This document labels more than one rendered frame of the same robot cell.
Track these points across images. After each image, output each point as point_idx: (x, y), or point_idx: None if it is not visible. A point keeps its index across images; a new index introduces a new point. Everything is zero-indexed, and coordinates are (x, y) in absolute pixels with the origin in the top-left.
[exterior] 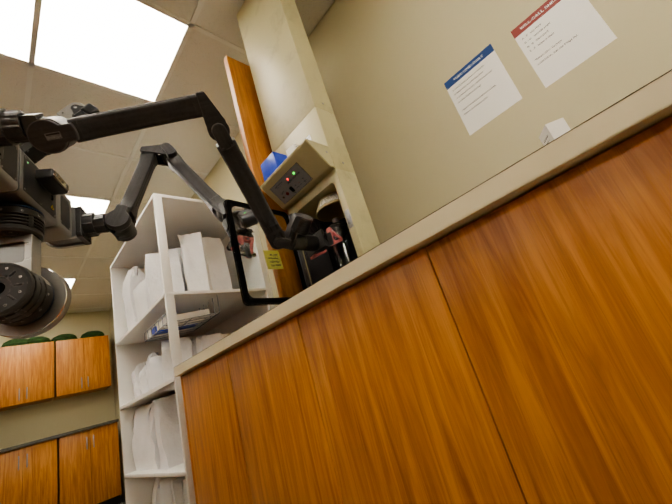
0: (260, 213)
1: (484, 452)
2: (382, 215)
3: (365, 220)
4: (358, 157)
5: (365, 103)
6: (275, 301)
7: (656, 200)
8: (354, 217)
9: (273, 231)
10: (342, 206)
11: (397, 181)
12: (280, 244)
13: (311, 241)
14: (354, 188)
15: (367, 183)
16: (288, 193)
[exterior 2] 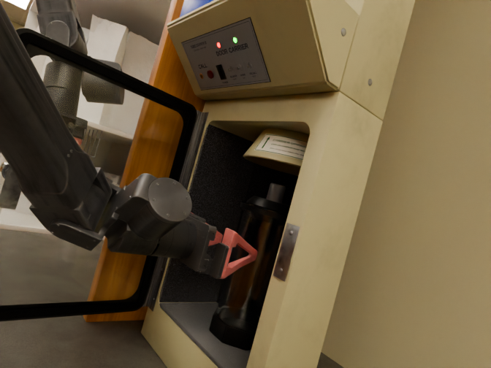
0: (11, 150)
1: None
2: (383, 191)
3: (328, 264)
4: (413, 50)
5: None
6: (39, 315)
7: None
8: (302, 257)
9: (51, 206)
10: (292, 206)
11: (458, 155)
12: (69, 237)
13: (169, 247)
14: (354, 166)
15: (396, 113)
16: (211, 75)
